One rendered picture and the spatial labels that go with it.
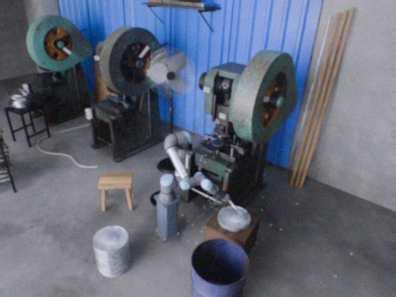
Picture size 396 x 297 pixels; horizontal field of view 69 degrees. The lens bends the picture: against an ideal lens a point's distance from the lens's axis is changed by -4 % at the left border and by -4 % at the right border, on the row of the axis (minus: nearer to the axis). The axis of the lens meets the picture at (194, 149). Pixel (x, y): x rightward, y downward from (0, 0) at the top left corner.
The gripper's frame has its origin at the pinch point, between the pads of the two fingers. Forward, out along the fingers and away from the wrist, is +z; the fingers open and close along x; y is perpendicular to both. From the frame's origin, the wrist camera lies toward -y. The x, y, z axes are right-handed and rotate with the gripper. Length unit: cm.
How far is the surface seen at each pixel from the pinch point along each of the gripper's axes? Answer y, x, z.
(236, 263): -37, 35, 9
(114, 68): 180, -33, -66
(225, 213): 5.5, 13.1, 18.8
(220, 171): 43, -15, 23
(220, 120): 62, -55, -2
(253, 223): -15.4, 4.3, 32.6
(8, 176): 195, 136, -82
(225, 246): -25.8, 29.9, -1.6
